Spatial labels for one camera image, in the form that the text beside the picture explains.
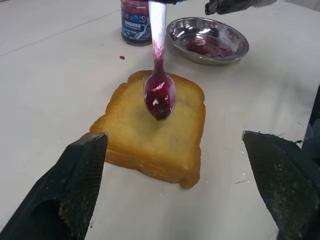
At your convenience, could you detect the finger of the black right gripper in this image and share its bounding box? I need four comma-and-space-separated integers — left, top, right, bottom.
161, 0, 187, 6
204, 0, 279, 15

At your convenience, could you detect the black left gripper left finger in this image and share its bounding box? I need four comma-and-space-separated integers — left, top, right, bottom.
0, 131, 109, 240

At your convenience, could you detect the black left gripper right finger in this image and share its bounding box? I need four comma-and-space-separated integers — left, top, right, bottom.
241, 130, 320, 240

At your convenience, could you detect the steel spoon with jam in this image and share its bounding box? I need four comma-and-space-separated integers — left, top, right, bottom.
142, 0, 177, 122

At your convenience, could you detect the toasted bread slice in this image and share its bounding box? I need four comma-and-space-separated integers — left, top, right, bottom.
88, 70, 207, 190

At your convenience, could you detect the open blue-label jam jar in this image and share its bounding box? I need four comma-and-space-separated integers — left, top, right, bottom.
120, 0, 154, 48

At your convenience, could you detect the round steel plate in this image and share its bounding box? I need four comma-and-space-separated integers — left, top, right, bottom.
165, 16, 251, 67

